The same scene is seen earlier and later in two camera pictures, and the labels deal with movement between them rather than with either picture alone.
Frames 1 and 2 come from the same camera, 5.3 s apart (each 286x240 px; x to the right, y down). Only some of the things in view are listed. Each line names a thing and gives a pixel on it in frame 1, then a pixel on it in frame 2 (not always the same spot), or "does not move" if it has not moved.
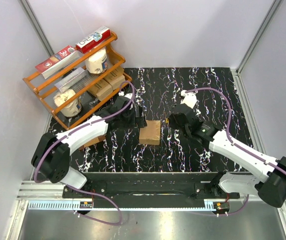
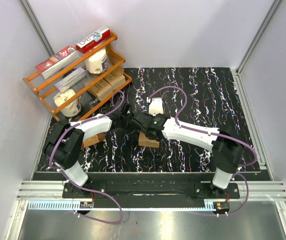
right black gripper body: [174, 122] to [151, 116]
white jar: [97, 62] does not move
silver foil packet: [63, 84] does not move
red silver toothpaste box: [49, 66] does not move
